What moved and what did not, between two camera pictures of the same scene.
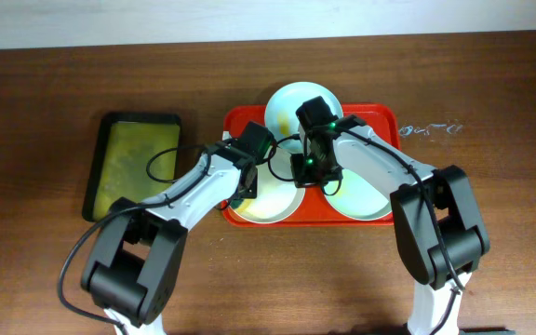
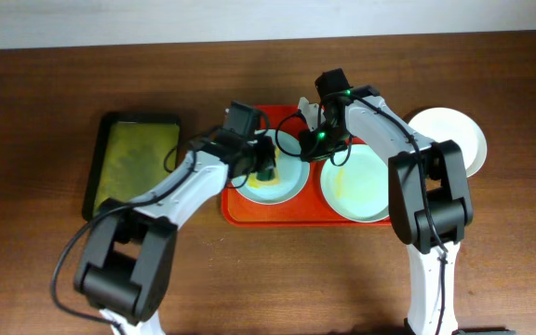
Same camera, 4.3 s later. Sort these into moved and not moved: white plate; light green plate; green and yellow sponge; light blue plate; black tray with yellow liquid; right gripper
Moved: light blue plate; green and yellow sponge; white plate; right gripper
Not moved: black tray with yellow liquid; light green plate
